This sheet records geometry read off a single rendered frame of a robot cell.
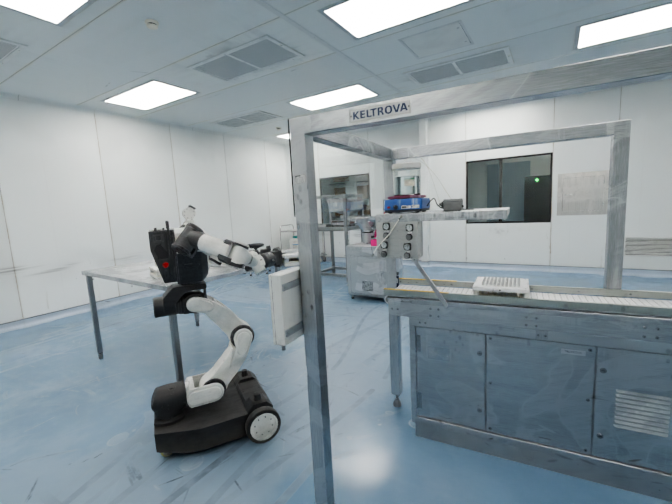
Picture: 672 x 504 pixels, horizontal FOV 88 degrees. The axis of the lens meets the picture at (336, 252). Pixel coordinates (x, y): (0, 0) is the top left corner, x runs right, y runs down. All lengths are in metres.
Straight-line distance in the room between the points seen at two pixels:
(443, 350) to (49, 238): 5.30
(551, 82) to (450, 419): 1.67
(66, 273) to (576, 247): 7.82
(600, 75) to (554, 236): 5.99
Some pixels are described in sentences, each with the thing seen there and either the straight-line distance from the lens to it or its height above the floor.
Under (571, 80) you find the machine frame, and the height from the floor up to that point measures 1.60.
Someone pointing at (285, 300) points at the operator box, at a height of 1.01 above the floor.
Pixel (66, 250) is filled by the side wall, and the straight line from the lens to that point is 6.13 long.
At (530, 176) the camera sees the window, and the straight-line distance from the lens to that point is 7.01.
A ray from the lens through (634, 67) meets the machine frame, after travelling 1.13.
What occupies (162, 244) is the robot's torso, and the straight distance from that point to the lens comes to 2.05.
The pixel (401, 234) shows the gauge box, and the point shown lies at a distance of 1.81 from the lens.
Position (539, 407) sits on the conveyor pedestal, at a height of 0.32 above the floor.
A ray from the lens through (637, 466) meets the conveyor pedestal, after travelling 2.22.
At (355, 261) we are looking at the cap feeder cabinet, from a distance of 4.83.
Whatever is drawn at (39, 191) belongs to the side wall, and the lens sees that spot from 6.06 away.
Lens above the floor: 1.33
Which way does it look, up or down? 8 degrees down
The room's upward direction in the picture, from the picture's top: 3 degrees counter-clockwise
